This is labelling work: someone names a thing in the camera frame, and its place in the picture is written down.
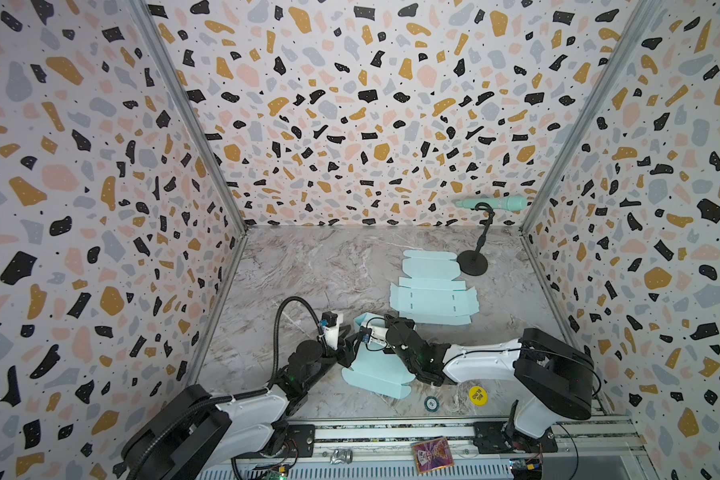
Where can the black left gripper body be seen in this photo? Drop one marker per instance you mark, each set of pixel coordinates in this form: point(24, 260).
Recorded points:
point(343, 356)

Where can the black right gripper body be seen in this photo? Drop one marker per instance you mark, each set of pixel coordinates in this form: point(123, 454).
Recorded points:
point(393, 335)

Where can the mint paper box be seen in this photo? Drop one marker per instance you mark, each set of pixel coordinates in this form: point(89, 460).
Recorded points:
point(376, 371)
point(429, 292)

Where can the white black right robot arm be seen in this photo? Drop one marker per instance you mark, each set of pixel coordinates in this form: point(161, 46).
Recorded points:
point(558, 378)

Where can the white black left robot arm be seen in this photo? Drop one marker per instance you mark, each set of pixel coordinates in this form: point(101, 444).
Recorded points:
point(196, 430)

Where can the flat mint paper box blank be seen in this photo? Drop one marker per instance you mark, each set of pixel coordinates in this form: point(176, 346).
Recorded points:
point(429, 292)

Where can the yellow round sticker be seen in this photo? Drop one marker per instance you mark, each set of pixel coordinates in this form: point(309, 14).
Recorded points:
point(478, 396)

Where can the black microphone stand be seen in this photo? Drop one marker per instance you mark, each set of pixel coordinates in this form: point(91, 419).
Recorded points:
point(473, 262)

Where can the purple snack packet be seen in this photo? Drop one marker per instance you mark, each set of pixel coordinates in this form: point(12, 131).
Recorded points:
point(432, 455)

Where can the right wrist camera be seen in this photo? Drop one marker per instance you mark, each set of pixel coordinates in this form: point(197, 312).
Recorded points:
point(374, 337)

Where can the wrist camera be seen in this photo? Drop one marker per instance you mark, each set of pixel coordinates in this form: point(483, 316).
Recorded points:
point(330, 324)
point(374, 337)

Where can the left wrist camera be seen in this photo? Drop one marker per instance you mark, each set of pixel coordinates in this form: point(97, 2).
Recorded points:
point(330, 324)

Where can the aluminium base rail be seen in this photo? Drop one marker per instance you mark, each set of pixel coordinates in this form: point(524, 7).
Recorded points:
point(606, 447)

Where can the aluminium left corner post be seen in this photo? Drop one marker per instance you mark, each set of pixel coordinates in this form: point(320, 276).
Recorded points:
point(149, 32)

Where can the aluminium corner post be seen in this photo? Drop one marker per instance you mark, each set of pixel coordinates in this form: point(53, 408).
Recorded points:
point(636, 26)
point(149, 32)

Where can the aluminium right corner post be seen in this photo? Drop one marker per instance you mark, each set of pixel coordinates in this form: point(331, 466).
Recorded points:
point(636, 26)

